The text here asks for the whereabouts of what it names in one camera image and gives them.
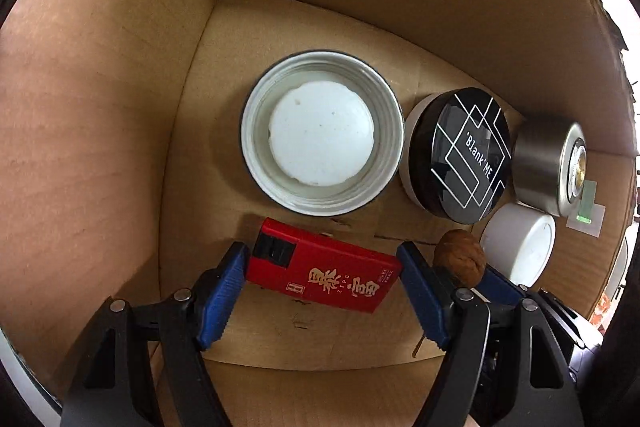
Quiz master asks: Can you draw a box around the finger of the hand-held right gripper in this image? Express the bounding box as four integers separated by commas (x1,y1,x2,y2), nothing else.
475,266,531,306

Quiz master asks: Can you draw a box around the black round compact case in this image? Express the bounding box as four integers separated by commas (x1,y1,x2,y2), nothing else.
398,88,512,224

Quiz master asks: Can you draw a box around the red lighter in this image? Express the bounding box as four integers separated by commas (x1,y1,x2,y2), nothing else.
245,217,402,314

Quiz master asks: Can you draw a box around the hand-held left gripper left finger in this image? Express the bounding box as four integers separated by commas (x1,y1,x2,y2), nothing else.
60,241,251,427

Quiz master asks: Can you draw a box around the cardboard box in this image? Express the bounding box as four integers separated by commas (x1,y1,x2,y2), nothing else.
0,0,640,427

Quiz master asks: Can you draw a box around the silver metal cylinder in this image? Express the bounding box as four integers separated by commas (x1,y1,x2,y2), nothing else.
511,114,588,217

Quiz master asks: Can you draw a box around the brown walnut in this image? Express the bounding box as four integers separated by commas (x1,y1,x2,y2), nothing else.
433,229,486,290

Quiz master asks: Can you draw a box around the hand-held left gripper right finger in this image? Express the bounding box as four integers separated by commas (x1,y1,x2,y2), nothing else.
396,241,586,427

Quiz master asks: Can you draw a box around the white round jar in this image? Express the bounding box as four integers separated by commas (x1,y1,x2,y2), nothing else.
479,203,557,289

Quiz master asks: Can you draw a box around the metal lid with white insert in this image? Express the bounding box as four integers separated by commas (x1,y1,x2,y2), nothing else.
241,51,405,215

